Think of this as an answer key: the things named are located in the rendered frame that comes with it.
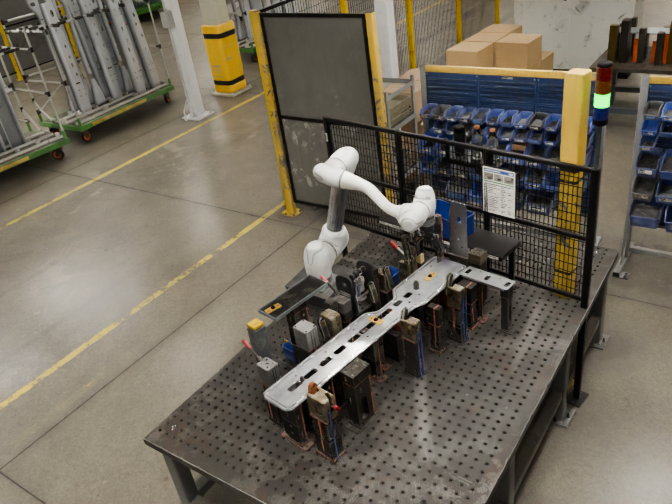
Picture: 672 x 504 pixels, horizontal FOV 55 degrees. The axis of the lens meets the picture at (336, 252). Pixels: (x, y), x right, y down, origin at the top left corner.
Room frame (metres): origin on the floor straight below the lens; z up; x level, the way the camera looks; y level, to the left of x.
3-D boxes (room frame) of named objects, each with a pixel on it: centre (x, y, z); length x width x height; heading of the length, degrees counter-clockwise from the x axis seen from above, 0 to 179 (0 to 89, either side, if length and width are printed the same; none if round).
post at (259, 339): (2.53, 0.44, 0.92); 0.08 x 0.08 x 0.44; 43
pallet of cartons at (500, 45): (7.45, -2.26, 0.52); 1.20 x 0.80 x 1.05; 138
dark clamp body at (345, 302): (2.73, 0.01, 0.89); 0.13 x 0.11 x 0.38; 43
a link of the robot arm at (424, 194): (2.92, -0.48, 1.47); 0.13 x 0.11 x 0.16; 148
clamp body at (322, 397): (2.08, 0.16, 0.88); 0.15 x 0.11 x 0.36; 43
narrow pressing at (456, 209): (3.10, -0.69, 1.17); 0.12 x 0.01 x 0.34; 43
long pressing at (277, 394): (2.59, -0.14, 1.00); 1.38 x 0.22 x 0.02; 133
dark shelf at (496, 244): (3.37, -0.68, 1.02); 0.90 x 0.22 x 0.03; 43
